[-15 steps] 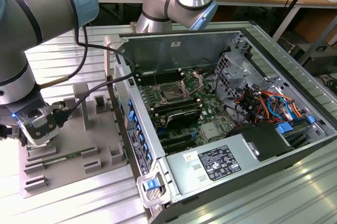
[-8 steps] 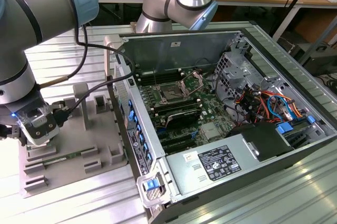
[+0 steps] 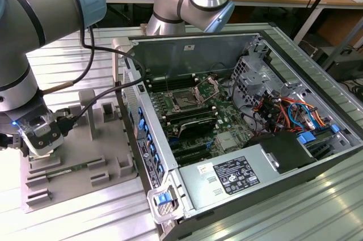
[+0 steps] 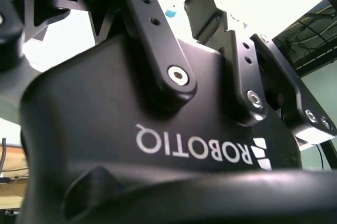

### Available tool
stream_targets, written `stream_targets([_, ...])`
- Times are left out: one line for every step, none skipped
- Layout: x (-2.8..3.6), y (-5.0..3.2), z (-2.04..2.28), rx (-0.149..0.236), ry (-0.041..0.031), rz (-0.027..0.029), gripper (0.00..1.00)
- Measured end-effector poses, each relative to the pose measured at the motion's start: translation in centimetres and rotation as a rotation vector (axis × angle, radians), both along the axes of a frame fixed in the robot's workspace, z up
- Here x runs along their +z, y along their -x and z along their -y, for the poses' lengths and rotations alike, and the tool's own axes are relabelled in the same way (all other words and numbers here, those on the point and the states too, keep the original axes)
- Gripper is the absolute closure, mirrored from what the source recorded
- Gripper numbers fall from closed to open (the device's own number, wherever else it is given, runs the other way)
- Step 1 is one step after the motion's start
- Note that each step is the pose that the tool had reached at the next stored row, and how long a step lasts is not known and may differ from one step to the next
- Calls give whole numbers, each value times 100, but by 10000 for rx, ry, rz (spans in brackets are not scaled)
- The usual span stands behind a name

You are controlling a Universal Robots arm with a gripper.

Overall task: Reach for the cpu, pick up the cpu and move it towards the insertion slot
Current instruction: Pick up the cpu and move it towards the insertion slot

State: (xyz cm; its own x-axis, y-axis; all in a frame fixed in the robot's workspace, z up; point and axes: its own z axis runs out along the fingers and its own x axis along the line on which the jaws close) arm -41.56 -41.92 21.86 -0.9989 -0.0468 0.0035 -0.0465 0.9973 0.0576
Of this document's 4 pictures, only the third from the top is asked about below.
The black RAM slot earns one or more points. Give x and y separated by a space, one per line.
190 116
173 78
174 85
187 110

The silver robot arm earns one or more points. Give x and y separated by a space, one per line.
42 11

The silver metal drive cage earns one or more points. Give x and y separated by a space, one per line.
249 82

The CPU socket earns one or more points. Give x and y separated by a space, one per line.
184 99

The green motherboard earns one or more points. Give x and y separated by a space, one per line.
227 122

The open PC case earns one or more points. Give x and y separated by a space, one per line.
198 54

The thin metal locking lever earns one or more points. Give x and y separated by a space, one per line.
166 83

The black expansion slot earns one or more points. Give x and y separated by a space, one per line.
190 148
193 156

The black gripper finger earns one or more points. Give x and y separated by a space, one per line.
11 143

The blue disk carrier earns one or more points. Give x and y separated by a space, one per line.
307 138

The green RAM stick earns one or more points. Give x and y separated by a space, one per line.
71 169

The grey power supply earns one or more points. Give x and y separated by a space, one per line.
198 187

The grey parts rack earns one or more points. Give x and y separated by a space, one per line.
85 150

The black plastic shroud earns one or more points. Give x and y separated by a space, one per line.
283 150

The black graphics card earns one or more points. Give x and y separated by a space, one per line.
198 127

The black floor computer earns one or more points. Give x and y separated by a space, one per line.
348 68

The silver chipset heatsink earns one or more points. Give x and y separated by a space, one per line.
226 141

